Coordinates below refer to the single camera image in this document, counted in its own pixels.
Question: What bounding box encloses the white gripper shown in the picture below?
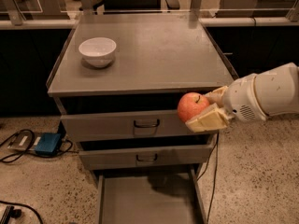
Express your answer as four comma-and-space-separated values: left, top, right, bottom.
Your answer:
185, 74, 267, 133

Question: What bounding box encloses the red apple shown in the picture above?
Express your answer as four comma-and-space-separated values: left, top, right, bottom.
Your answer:
177, 92, 210, 122

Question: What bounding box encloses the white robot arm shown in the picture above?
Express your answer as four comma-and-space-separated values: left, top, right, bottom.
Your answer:
185, 63, 299, 133

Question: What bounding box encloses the grey middle drawer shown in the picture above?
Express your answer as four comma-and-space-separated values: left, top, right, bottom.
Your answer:
79, 145, 212, 170

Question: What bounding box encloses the grey drawer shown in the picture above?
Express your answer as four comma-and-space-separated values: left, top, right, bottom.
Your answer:
95, 171, 207, 224
79, 145, 212, 170
60, 109, 219, 143

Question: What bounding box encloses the grey bottom drawer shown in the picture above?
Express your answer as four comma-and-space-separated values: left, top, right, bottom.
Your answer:
95, 171, 207, 224

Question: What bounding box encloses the grey metal drawer cabinet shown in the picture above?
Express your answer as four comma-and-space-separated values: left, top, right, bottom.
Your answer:
45, 12, 240, 224

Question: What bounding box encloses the grey top drawer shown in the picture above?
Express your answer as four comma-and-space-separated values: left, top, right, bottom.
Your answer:
60, 109, 219, 143

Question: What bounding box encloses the white ceramic bowl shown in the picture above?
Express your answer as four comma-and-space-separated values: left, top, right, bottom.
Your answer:
78, 37, 117, 68

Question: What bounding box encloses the blue box on floor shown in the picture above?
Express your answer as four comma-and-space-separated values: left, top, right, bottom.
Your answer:
34, 133, 61, 156

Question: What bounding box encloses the grey flat device on floor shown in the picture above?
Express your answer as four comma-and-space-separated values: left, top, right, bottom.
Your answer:
7, 132, 42, 151

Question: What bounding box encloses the black device bottom left corner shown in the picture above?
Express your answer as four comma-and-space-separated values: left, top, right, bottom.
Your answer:
0, 205, 21, 224

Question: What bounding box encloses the black cable beside cabinet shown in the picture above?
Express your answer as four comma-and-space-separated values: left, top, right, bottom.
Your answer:
196, 133, 220, 224

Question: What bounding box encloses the black cable on floor left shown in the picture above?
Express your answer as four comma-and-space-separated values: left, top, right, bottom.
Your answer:
0, 128, 78, 164

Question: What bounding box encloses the glass partition rail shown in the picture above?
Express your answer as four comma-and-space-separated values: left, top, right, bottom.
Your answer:
0, 0, 299, 30

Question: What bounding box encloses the black cable bottom left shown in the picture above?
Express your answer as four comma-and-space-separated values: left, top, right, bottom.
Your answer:
0, 200, 45, 224

